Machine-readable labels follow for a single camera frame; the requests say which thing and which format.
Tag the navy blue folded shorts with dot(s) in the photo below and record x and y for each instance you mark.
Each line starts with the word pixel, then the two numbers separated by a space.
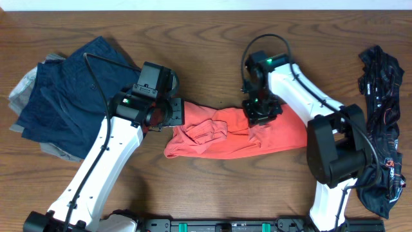
pixel 103 75

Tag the red printed t-shirt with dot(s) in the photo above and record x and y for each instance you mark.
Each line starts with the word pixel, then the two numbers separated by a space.
pixel 225 134

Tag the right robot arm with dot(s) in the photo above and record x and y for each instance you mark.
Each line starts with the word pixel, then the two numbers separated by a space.
pixel 337 152

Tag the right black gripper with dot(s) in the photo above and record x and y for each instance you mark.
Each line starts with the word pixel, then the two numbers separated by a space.
pixel 255 118

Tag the black patterned garment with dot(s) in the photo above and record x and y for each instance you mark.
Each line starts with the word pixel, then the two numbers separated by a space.
pixel 380 85

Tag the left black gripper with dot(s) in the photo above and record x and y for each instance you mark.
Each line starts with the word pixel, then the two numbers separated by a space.
pixel 177 116

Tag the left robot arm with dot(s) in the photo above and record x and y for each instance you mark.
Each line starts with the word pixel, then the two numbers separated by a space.
pixel 80 206

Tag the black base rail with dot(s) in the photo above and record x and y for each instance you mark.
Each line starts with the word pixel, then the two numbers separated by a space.
pixel 222 225

